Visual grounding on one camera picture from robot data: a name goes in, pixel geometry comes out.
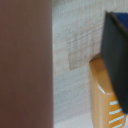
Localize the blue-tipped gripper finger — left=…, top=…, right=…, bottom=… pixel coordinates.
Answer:
left=100, top=10, right=128, bottom=116

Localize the pink cup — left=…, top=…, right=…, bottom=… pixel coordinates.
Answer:
left=0, top=0, right=55, bottom=128

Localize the orange block with white stripes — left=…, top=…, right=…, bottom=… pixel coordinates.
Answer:
left=88, top=53, right=128, bottom=128

